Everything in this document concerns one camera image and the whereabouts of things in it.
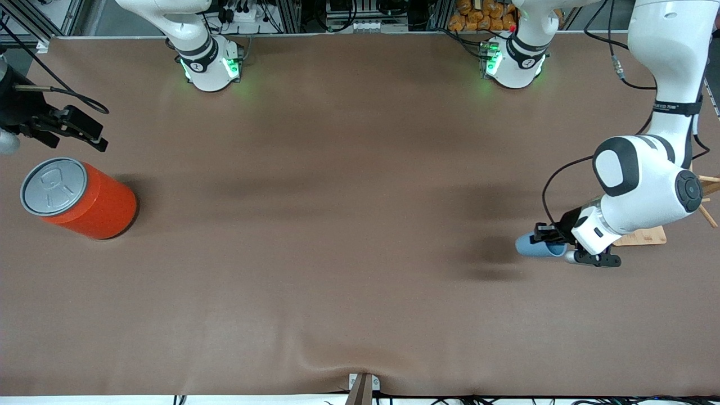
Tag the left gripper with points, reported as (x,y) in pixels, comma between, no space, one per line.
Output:
(565,226)

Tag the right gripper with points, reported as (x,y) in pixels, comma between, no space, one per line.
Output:
(22,111)

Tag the blue cup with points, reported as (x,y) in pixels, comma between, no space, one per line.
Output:
(534,247)

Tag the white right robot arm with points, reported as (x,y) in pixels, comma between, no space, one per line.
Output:
(208,67)

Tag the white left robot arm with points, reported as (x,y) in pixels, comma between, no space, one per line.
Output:
(647,185)

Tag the wooden cup rack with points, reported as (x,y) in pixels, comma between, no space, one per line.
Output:
(647,236)

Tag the red can with grey lid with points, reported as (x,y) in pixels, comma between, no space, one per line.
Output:
(95,208)

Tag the brown table mat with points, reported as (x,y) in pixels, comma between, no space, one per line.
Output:
(360,225)

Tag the white power strip with plugs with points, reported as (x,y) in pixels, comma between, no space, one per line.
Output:
(247,14)

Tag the orange bread pile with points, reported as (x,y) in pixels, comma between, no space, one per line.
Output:
(478,17)

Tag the white socket strip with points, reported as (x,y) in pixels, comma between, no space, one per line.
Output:
(365,26)

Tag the black electronics box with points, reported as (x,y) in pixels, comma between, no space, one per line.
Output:
(349,8)

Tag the aluminium frame post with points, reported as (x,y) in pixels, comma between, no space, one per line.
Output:
(291,14)
(439,14)

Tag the metal camera post bracket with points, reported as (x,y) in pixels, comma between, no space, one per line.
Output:
(360,394)

